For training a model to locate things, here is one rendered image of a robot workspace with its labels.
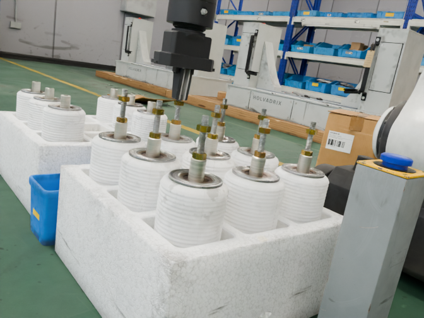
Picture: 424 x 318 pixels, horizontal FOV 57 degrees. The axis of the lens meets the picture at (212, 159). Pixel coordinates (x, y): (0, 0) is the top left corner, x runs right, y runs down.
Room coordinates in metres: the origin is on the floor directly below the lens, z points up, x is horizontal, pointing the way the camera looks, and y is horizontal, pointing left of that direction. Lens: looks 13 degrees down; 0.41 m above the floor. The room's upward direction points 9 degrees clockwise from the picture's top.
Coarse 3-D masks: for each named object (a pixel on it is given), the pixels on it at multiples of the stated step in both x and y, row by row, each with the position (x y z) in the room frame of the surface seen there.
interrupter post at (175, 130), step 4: (172, 124) 0.76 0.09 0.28; (180, 124) 0.78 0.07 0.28; (172, 128) 0.76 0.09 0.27; (176, 128) 0.76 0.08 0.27; (180, 128) 0.77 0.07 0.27; (172, 132) 0.76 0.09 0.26; (176, 132) 0.76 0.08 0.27; (168, 136) 0.77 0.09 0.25; (172, 136) 0.76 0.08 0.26; (176, 136) 0.76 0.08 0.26
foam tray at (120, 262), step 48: (96, 192) 0.59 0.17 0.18; (96, 240) 0.56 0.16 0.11; (144, 240) 0.46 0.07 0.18; (240, 240) 0.50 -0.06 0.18; (288, 240) 0.55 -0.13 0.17; (336, 240) 0.63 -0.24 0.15; (96, 288) 0.55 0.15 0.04; (144, 288) 0.45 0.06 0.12; (192, 288) 0.43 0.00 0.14; (240, 288) 0.49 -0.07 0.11; (288, 288) 0.56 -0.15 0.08
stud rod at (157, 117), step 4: (156, 100) 0.61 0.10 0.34; (160, 100) 0.61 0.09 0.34; (156, 104) 0.60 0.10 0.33; (160, 104) 0.60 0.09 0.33; (156, 108) 0.60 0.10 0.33; (160, 108) 0.60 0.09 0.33; (156, 116) 0.60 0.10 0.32; (160, 116) 0.61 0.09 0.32; (156, 120) 0.60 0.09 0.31; (156, 124) 0.60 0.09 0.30; (156, 128) 0.60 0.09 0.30; (156, 132) 0.60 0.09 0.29
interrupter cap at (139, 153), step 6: (132, 150) 0.61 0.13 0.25; (138, 150) 0.61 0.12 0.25; (144, 150) 0.62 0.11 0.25; (162, 150) 0.64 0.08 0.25; (132, 156) 0.58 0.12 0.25; (138, 156) 0.57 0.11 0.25; (144, 156) 0.58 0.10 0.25; (162, 156) 0.61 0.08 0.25; (168, 156) 0.61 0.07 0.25; (174, 156) 0.61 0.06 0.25; (156, 162) 0.57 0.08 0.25; (162, 162) 0.58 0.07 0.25; (168, 162) 0.58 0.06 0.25
